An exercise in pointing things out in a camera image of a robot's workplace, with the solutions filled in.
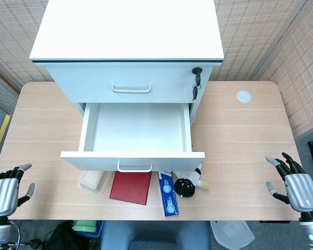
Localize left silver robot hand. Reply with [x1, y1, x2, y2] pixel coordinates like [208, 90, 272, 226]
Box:
[0, 163, 36, 217]

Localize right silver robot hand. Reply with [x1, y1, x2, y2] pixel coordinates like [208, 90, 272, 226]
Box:
[264, 152, 313, 213]

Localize silver handle of shallow drawer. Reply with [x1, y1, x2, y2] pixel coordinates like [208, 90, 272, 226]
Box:
[116, 161, 153, 173]

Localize white shallow drawer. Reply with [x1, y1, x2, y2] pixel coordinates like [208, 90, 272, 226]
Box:
[60, 103, 206, 173]

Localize white drawer with lock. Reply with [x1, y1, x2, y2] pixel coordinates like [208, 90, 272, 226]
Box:
[44, 64, 214, 104]

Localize white drawer cabinet body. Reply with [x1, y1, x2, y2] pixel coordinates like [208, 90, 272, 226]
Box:
[29, 0, 225, 130]

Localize translucent white plastic cover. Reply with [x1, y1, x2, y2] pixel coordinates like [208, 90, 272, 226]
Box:
[210, 220, 256, 250]

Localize green box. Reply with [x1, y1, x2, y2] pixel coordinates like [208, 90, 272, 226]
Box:
[72, 220, 99, 233]

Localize plush doll with black hair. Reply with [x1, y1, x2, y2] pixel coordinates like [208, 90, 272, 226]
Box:
[174, 162, 210, 198]

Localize red hardcover book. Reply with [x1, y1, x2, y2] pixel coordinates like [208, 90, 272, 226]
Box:
[109, 171, 152, 206]

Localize blue toothpaste box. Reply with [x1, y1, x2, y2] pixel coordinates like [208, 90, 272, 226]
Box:
[158, 170, 180, 217]

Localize blue chair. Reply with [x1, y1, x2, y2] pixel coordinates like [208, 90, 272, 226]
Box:
[100, 220, 211, 250]

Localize white table cable grommet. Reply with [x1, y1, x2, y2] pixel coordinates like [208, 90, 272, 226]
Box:
[236, 90, 252, 103]

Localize grey partition post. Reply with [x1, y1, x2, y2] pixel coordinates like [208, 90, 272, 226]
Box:
[250, 0, 313, 81]

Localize black keys on ring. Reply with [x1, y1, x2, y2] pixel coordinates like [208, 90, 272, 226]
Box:
[191, 67, 203, 102]

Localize silver handle of locked drawer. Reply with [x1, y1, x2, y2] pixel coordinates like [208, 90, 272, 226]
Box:
[112, 83, 152, 94]

